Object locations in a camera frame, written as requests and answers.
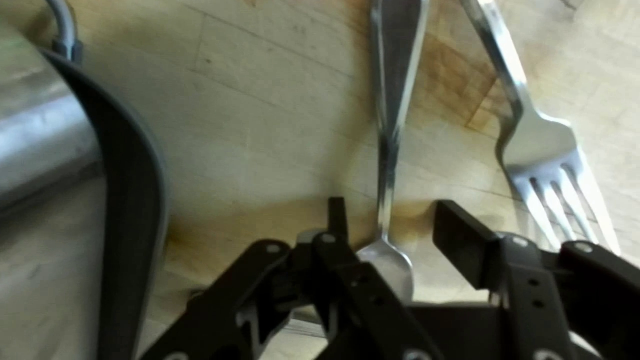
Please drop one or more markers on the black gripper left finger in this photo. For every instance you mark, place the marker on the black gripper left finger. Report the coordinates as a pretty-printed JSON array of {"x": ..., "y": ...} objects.
[{"x": 347, "y": 306}]

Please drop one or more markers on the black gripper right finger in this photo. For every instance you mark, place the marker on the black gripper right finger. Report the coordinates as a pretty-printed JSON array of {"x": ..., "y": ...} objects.
[{"x": 560, "y": 300}]

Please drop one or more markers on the silver fork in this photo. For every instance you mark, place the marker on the silver fork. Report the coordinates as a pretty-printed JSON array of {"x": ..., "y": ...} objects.
[{"x": 541, "y": 142}]

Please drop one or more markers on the silver spoon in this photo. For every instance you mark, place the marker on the silver spoon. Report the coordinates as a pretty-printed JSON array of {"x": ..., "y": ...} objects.
[{"x": 399, "y": 66}]

